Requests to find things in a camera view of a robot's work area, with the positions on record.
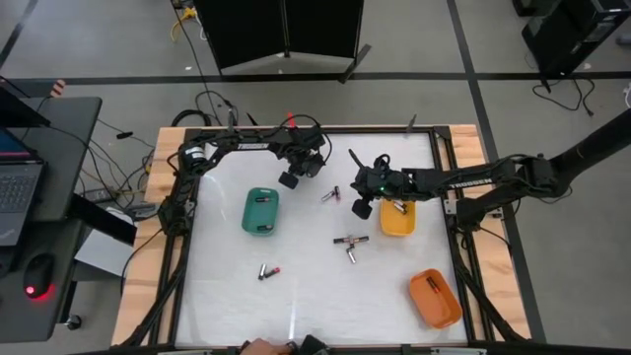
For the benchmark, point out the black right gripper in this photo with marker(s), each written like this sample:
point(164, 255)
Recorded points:
point(379, 180)

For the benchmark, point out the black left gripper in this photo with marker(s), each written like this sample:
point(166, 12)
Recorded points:
point(308, 165)

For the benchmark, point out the silver battery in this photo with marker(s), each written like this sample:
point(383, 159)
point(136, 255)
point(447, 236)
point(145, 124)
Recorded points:
point(351, 255)
point(351, 240)
point(328, 196)
point(399, 206)

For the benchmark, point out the black red MAX battery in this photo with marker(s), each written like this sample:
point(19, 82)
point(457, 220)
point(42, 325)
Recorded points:
point(273, 272)

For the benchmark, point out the grey battery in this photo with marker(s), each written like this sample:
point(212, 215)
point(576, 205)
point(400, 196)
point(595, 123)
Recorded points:
point(262, 271)

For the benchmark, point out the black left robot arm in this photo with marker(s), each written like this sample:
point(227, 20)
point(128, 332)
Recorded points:
point(252, 146)

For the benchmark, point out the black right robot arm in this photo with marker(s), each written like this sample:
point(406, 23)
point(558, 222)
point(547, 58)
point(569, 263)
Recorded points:
point(468, 184)

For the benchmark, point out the teal plastic bin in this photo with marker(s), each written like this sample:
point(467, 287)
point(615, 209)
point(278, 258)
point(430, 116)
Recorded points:
point(259, 214)

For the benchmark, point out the yellow plastic bin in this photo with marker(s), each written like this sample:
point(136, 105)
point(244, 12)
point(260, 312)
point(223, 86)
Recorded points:
point(397, 224)

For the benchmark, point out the orange plastic bin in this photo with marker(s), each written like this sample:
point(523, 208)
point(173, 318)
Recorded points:
point(439, 308)

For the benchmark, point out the black folding partition screen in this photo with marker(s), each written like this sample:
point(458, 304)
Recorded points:
point(246, 29)

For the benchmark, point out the black handheld device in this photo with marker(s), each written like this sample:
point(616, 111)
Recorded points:
point(313, 346)

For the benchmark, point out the person's hand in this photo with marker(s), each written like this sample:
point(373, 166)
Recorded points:
point(261, 347)

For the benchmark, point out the black marker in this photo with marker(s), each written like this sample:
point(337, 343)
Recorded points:
point(124, 134)

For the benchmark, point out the black desk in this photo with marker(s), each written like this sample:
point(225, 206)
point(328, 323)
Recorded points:
point(69, 148)

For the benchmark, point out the black floor stand pole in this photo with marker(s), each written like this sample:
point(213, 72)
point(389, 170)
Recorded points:
point(601, 143)

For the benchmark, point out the red white striped object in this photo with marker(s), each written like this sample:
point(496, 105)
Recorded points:
point(58, 88)

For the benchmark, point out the black computer tower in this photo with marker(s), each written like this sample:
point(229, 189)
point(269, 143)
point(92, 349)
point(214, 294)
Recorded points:
point(567, 34)

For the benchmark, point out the black caster wheel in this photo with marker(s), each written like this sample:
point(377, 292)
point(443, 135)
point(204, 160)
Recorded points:
point(74, 322)

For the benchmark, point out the black computer mouse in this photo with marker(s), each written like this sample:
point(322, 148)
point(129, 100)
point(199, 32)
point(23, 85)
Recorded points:
point(38, 273)

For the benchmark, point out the grey laptop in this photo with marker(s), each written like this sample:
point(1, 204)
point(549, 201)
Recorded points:
point(20, 192)

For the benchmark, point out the dark desk monitor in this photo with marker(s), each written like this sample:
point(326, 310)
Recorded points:
point(15, 113)

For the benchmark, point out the black table frame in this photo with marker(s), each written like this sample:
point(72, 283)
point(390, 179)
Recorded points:
point(394, 130)

